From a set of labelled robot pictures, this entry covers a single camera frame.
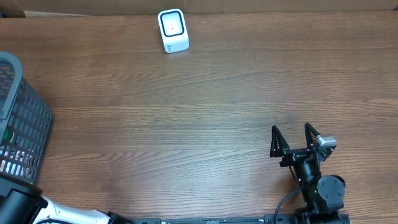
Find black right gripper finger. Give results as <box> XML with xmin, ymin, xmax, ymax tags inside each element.
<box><xmin>304</xmin><ymin>123</ymin><xmax>320</xmax><ymax>148</ymax></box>
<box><xmin>270</xmin><ymin>125</ymin><xmax>290</xmax><ymax>157</ymax></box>

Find teal wet wipes pack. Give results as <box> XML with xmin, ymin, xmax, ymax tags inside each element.
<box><xmin>1</xmin><ymin>149</ymin><xmax>34</xmax><ymax>178</ymax></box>

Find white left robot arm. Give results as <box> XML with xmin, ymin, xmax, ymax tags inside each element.
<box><xmin>1</xmin><ymin>174</ymin><xmax>133</xmax><ymax>224</ymax></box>

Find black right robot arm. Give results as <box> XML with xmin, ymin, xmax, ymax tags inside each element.
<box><xmin>269</xmin><ymin>123</ymin><xmax>349</xmax><ymax>223</ymax></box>

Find white barcode scanner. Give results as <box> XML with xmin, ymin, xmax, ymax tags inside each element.
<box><xmin>157</xmin><ymin>8</ymin><xmax>190</xmax><ymax>54</ymax></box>

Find grey plastic mesh basket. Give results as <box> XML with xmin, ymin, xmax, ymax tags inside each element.
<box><xmin>1</xmin><ymin>52</ymin><xmax>54</xmax><ymax>185</ymax></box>

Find green Kleenex tissue pack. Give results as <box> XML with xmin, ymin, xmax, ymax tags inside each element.
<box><xmin>1</xmin><ymin>129</ymin><xmax>17</xmax><ymax>145</ymax></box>

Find brown cardboard backdrop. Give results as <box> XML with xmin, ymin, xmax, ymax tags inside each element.
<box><xmin>1</xmin><ymin>0</ymin><xmax>397</xmax><ymax>17</ymax></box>

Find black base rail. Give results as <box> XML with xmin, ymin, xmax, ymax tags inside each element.
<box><xmin>131</xmin><ymin>214</ymin><xmax>351</xmax><ymax>224</ymax></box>

